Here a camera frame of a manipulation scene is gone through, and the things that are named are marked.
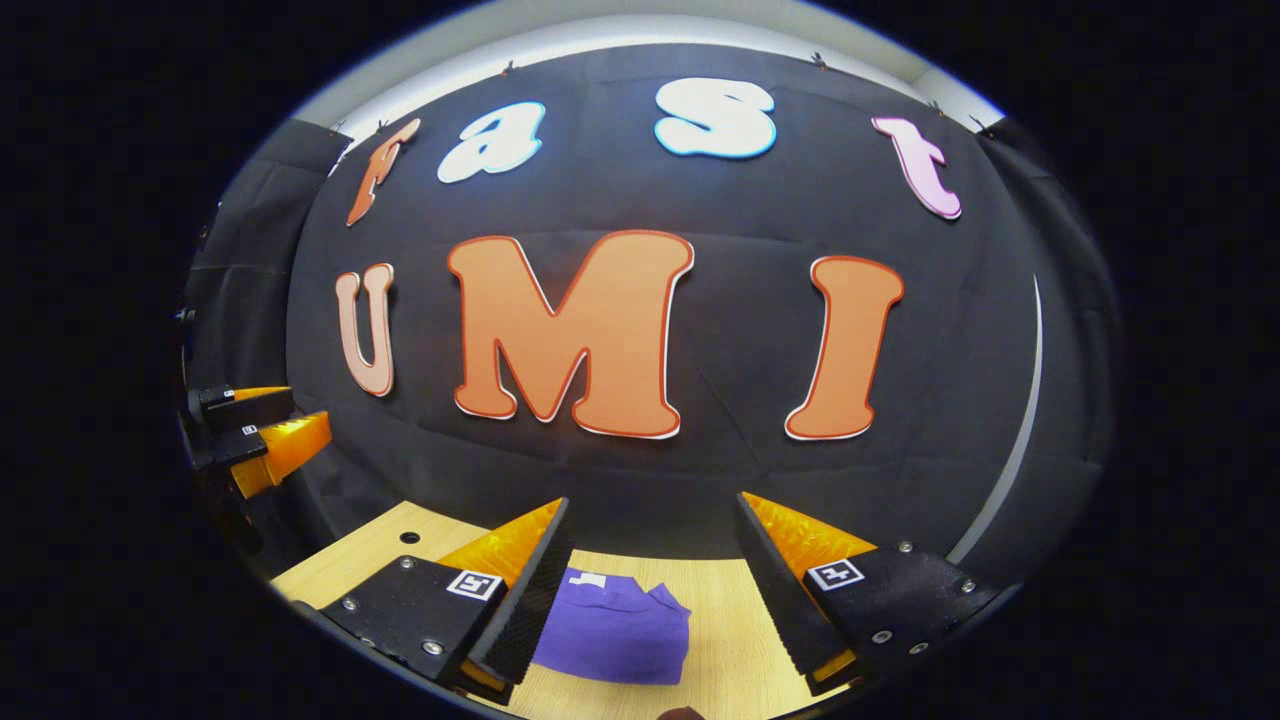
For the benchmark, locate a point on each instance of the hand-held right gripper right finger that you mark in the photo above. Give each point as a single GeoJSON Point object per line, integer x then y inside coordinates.
{"type": "Point", "coordinates": [790, 610]}

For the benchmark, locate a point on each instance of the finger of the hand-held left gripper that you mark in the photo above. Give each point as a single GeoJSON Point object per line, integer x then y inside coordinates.
{"type": "Point", "coordinates": [250, 405]}
{"type": "Point", "coordinates": [290, 445]}

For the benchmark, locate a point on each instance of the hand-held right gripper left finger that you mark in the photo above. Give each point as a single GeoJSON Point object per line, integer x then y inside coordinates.
{"type": "Point", "coordinates": [530, 610]}

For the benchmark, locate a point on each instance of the purple shirt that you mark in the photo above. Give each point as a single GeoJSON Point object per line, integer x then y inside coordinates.
{"type": "Point", "coordinates": [620, 630]}

